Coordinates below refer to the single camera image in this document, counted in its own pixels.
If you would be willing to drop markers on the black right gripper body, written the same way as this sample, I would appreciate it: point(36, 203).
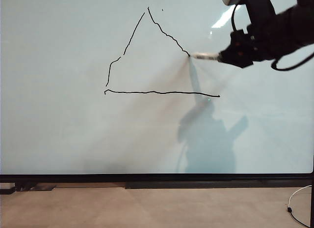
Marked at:
point(265, 38)

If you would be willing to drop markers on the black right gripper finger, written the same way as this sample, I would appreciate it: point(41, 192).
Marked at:
point(239, 54)
point(239, 37)

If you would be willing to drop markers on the white whiteboard marker pen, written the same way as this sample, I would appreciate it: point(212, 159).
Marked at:
point(206, 56)

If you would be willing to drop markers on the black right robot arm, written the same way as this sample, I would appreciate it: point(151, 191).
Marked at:
point(296, 26)

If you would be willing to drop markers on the black whiteboard stand leg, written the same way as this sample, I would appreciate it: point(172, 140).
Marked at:
point(313, 201)

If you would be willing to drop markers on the white box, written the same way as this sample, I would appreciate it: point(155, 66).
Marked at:
point(6, 186)

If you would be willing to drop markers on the black curved camera mount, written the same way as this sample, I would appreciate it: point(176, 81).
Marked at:
point(260, 4)

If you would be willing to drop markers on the glass whiteboard black frame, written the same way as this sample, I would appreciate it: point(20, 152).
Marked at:
point(73, 115)

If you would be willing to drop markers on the black metal stand frame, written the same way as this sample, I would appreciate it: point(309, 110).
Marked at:
point(27, 186)

